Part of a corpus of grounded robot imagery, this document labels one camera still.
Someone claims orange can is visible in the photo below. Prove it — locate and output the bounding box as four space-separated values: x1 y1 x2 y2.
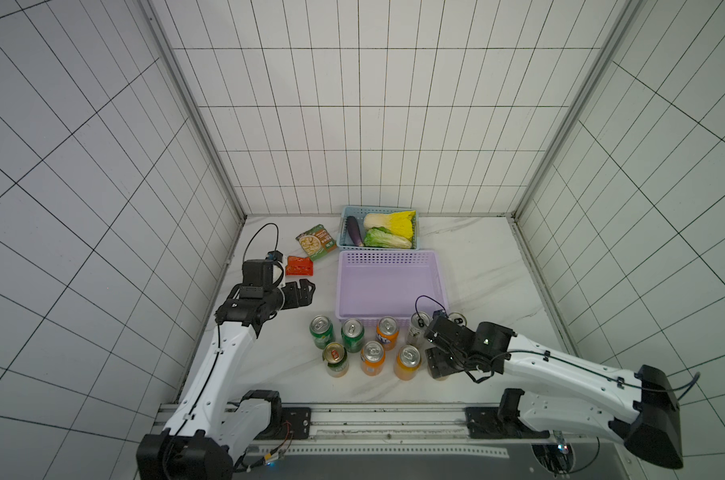
360 341 385 376
376 317 399 350
393 345 421 381
429 372 449 381

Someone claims white monster can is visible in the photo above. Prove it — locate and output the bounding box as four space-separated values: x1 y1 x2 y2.
448 312 467 326
406 311 431 348

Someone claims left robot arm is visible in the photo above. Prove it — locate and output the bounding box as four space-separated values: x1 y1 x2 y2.
136 279 316 479

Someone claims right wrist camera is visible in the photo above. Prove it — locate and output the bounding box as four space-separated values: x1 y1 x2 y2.
424 316 475 357

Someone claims green soda can front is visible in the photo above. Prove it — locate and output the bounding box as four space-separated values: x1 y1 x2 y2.
310 315 334 350

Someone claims purple eggplant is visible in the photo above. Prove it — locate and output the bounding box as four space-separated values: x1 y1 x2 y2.
346 216 364 247

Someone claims green soda can back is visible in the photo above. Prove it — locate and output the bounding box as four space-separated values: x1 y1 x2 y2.
342 319 364 353

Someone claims aluminium mounting rail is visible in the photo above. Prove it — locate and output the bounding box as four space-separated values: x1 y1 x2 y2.
148 403 630 460

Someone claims purple plastic basket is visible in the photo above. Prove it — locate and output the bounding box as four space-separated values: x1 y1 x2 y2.
336 250 449 322

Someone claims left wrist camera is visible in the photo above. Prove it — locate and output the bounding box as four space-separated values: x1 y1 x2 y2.
242 250 286 292

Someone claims blue plastic basket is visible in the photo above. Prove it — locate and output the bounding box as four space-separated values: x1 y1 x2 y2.
338 205 419 250

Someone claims white Monster can back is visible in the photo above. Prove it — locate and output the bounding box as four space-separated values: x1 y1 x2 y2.
448 312 467 326

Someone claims yellow napa cabbage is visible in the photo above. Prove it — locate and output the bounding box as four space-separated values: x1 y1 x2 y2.
363 210 416 240

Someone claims green soda can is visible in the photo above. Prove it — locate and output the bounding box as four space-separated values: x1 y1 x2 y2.
310 315 334 350
342 319 364 353

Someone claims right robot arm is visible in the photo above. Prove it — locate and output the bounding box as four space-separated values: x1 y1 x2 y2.
424 315 683 470

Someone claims red snack packet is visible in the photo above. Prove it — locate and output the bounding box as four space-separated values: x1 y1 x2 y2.
286 256 314 277

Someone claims green snack packet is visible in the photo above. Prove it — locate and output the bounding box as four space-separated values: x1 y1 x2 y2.
296 224 338 262

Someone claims green lettuce head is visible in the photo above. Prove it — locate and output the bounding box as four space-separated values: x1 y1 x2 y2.
363 227 412 249

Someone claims green can gold lid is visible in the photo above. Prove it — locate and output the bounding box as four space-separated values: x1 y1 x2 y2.
322 342 350 378

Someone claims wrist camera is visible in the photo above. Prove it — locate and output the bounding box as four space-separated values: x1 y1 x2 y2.
424 316 475 357
242 250 286 292

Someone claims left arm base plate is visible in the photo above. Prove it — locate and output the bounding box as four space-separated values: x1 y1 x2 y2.
256 407 312 441

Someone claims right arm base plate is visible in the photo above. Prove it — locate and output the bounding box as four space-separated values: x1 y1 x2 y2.
464 407 550 440

